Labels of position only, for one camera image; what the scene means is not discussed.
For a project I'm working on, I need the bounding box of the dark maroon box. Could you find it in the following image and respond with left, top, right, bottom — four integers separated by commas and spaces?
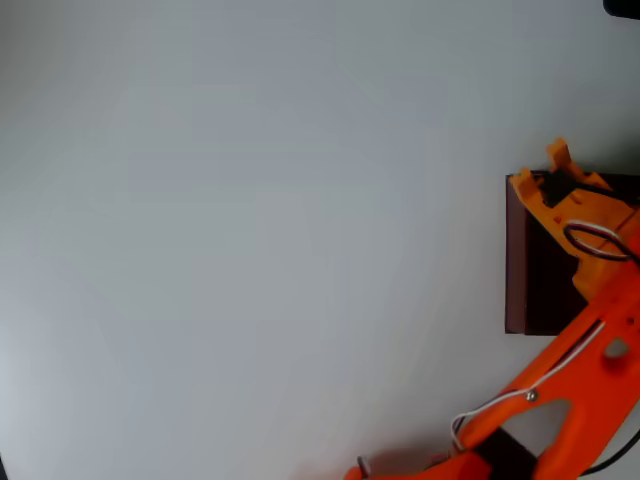
504, 171, 640, 336

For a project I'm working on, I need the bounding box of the black object at edge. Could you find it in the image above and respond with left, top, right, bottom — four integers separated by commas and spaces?
602, 0, 640, 21

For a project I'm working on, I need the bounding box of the looped servo cable at wrist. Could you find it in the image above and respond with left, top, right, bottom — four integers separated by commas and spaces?
563, 219, 640, 264

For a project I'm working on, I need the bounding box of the white cable along arm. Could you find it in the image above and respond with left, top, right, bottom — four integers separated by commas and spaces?
451, 319, 607, 452

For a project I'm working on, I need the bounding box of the thin black cable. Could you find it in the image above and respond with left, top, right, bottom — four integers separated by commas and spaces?
583, 438, 640, 474

